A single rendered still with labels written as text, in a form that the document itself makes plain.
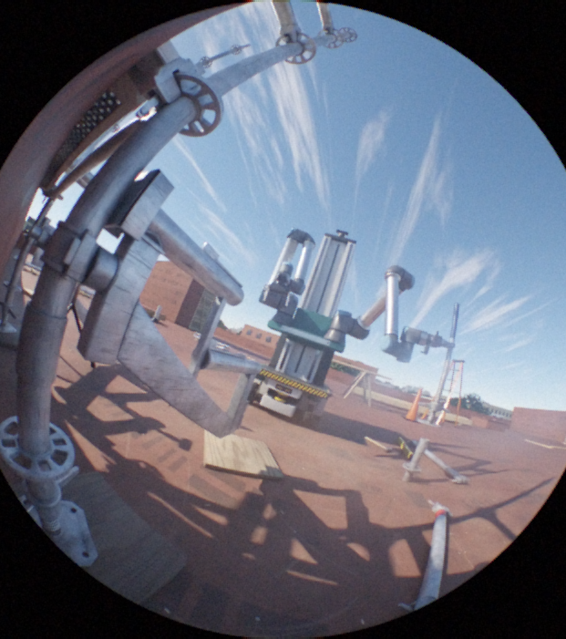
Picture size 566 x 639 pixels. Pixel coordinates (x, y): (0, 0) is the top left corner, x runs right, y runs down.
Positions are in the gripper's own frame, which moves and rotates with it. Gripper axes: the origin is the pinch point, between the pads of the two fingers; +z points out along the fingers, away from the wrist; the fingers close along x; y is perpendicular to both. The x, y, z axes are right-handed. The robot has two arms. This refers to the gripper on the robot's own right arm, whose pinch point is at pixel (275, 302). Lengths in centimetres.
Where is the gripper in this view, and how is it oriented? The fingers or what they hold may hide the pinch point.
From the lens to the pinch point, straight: 131.1
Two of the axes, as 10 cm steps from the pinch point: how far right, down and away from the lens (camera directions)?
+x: -9.7, -2.3, 0.6
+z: -2.3, 8.1, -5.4
